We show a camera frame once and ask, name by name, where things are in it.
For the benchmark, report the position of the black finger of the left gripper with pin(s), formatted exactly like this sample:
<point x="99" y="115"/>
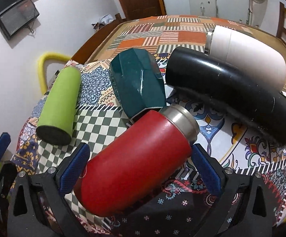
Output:
<point x="8" y="174"/>

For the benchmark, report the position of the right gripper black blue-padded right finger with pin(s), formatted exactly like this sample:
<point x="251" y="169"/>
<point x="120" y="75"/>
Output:
<point x="241" y="206"/>

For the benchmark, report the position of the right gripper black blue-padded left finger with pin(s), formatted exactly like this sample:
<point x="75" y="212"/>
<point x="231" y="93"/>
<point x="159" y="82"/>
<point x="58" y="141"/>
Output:
<point x="26" y="216"/>

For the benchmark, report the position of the red thermos cup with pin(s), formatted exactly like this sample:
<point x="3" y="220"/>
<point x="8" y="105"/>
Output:
<point x="138" y="161"/>

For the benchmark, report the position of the lime green cup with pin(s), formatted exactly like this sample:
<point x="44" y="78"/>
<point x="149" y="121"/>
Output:
<point x="55" y="124"/>

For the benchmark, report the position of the dark green faceted cup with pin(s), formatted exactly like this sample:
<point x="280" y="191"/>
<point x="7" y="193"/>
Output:
<point x="137" y="83"/>

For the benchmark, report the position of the white thermos cup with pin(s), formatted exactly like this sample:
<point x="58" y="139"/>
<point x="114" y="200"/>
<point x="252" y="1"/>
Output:
<point x="253" y="57"/>

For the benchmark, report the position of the patterned colourful cloth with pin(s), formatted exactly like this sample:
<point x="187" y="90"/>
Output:
<point x="183" y="200"/>

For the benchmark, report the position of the black thermos bottle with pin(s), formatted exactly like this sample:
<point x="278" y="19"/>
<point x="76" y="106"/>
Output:
<point x="229" y="89"/>

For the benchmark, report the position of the woven bamboo bed mat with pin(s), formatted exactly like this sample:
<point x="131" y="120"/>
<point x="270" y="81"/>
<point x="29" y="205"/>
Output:
<point x="101" y="53"/>

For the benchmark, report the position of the clutter bag by door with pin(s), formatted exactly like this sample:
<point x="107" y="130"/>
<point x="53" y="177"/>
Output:
<point x="104" y="20"/>

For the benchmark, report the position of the striped patchwork bed quilt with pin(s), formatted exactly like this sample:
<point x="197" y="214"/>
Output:
<point x="163" y="34"/>

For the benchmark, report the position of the white suitcase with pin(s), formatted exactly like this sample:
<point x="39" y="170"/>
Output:
<point x="204" y="8"/>

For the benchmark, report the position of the standing electric fan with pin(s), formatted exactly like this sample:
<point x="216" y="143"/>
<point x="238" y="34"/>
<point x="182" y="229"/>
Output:
<point x="256" y="12"/>

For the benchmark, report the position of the small black wall monitor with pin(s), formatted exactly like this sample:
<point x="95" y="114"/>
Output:
<point x="18" y="17"/>

